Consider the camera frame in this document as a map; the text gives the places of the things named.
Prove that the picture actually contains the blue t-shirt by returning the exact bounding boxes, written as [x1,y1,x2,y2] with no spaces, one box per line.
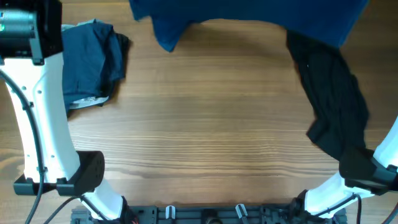
[129,0,368,52]

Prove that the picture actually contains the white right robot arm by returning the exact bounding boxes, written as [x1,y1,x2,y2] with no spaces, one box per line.
[289,121,397,222]

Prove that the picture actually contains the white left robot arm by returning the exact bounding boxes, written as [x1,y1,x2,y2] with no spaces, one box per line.
[1,1,136,223]

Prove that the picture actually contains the folded dark blue shorts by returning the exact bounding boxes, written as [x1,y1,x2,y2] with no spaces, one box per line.
[62,23,131,111]

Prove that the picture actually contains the black garment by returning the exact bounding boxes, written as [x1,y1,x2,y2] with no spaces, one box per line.
[287,30,369,160]

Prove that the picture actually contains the light blue folded garment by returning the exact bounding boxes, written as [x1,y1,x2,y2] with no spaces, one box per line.
[62,19,103,31]

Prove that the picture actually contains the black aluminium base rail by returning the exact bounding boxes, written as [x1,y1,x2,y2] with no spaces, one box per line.
[70,203,348,224]

